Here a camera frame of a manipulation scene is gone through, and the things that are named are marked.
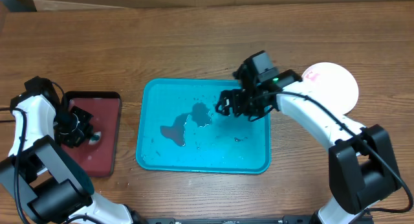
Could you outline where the green and yellow sponge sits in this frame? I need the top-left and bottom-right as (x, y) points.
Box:
(89, 131), (102, 145)

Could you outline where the white plate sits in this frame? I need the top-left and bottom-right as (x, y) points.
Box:
(302, 62), (359, 115)

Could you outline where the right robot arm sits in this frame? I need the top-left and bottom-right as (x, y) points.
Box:
(215, 69), (413, 223)

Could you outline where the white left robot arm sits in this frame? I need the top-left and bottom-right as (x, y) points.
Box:
(1, 88), (146, 223)

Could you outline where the dark red water tray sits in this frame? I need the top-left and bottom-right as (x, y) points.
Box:
(61, 91), (122, 177)

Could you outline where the teal plastic serving tray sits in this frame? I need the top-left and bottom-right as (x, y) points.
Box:
(135, 78), (271, 174)

